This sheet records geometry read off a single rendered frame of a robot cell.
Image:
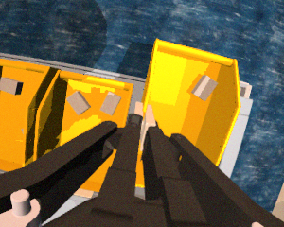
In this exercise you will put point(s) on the yellow bin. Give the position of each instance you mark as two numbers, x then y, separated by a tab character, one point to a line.
171	78
57	122
14	109

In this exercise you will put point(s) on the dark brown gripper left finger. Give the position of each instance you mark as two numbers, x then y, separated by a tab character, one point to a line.
30	195

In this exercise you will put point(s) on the beige block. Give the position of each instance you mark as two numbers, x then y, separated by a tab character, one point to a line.
204	87
110	103
78	102
11	86

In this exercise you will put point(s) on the grey metal shelf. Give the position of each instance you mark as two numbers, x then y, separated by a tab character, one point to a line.
229	155

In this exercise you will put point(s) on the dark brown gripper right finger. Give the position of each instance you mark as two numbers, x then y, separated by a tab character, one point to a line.
223	203

